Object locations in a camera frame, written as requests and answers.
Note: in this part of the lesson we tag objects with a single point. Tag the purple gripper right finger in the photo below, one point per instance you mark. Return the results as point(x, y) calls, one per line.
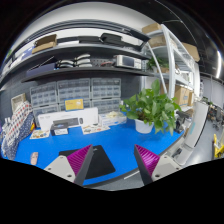
point(153, 167)

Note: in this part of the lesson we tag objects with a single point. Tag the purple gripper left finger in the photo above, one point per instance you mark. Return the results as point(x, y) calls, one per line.
point(74, 167)

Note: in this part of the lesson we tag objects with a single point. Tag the black mouse pad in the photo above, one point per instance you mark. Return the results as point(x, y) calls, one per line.
point(100, 163)

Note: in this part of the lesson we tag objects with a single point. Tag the pink mouse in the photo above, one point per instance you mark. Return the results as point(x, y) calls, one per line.
point(34, 158)

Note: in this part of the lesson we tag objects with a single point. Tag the blue table mat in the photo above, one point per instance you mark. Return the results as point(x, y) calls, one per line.
point(118, 143)

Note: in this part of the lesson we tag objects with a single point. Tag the sticker sheet right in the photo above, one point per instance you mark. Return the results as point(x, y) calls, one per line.
point(94, 128)

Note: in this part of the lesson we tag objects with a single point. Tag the sticker sheet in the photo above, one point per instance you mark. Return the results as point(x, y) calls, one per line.
point(94, 128)
point(39, 134)

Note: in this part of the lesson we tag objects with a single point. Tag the small black box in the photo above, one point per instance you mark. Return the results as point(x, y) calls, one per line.
point(59, 129)

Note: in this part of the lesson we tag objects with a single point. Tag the sticker sheet left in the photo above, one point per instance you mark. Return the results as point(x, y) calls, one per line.
point(39, 134)

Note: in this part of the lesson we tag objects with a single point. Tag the white keyboard box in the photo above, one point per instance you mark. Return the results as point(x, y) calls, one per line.
point(73, 118)

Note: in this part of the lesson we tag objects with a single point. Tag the white flat box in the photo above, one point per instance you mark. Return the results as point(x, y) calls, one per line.
point(112, 118)

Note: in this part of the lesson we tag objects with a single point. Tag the green potted plant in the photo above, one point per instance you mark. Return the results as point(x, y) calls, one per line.
point(152, 108)

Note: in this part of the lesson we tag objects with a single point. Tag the yellow card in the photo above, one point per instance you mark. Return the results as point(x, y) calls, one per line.
point(74, 104)

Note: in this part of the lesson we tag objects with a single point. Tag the patterned fabric bag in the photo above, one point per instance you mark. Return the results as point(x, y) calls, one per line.
point(18, 129)

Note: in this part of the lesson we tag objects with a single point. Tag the clear drawer organizer left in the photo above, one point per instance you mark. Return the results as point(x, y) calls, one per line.
point(44, 99)

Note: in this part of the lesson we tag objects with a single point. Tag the clear drawer organizer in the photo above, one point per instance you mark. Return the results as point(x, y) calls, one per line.
point(72, 89)
point(106, 94)
point(44, 99)

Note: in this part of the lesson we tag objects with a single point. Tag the cardboard box in rack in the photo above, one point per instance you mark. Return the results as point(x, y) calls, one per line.
point(181, 95)

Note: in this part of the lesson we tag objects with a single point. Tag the clear drawer organizer middle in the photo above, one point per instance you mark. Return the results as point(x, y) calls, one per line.
point(72, 89)

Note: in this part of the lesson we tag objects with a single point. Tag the clear drawer organizer right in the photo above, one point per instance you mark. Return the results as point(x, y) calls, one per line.
point(106, 94)

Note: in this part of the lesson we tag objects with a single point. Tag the white metal rack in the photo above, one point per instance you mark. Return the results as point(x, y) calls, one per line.
point(183, 70)

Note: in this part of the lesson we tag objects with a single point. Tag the grey electronic instrument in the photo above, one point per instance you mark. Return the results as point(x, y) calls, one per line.
point(128, 62)

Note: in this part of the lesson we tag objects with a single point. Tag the cardboard box on shelf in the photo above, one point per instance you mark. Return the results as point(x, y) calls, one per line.
point(45, 43)

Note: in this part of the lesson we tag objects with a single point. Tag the black wall shelf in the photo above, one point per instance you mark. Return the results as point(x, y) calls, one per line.
point(102, 62)

